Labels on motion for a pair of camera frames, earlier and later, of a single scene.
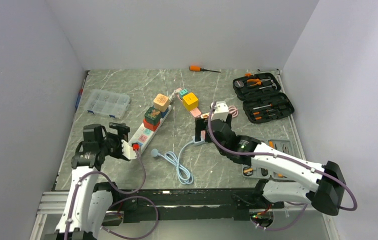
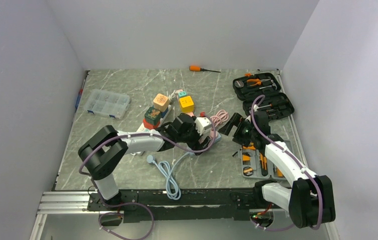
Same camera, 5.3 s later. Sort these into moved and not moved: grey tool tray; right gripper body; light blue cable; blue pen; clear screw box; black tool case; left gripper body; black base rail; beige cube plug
Moved: light blue cable; left gripper body; right gripper body
Not moved: clear screw box; grey tool tray; blue pen; black base rail; black tool case; beige cube plug
